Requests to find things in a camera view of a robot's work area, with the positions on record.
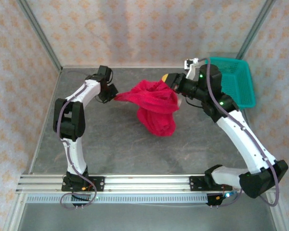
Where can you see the red t-shirt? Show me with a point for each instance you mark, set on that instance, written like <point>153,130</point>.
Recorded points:
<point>156,106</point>

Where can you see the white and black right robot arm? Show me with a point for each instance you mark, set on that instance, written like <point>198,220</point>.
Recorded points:
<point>243,139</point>

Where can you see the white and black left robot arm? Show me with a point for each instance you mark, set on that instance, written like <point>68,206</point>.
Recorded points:
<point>74,154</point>

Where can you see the teal plastic basket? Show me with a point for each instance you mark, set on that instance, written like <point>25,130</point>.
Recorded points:
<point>240,81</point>

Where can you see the grooved aluminium side rail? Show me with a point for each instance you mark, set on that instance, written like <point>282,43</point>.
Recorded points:
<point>247,125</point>

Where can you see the aluminium frame post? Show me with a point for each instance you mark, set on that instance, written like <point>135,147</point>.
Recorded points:
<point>255,26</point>
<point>39,33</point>

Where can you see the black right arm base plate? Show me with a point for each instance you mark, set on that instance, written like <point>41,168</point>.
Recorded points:
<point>195,184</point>

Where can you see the wide aluminium base rail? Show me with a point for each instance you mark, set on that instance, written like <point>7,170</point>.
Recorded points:
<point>147,184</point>

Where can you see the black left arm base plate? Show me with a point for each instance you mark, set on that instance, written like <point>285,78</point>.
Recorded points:
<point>100,184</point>

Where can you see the thin aluminium table edge rail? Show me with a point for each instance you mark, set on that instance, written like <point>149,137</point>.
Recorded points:
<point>33,163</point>

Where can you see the aluminium frame leg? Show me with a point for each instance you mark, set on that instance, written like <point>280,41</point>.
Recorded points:
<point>279,216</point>
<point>14,216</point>

